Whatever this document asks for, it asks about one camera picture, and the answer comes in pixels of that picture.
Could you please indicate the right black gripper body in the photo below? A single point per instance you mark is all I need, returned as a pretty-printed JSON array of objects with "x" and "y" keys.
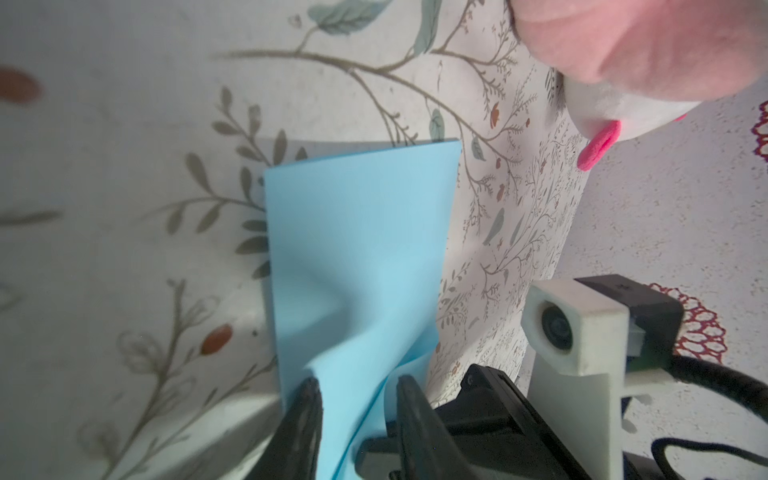
[{"x": 496, "y": 429}]

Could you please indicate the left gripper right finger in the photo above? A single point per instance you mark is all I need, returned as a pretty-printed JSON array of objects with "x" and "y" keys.
[{"x": 426, "y": 448}]

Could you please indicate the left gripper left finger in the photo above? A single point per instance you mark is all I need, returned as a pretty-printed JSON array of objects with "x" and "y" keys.
[{"x": 292, "y": 453}]

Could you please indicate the light blue paper sheet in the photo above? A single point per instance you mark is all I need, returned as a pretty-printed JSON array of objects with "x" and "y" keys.
[{"x": 356, "y": 247}]

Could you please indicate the floral patterned table mat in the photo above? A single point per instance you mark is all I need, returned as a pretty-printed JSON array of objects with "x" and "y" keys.
[{"x": 136, "y": 339}]

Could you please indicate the yellow face plush doll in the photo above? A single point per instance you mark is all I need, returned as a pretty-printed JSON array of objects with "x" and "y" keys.
[{"x": 605, "y": 116}]

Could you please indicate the pink plush doll red dress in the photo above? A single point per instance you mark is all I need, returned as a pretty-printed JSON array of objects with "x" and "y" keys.
[{"x": 668, "y": 50}]

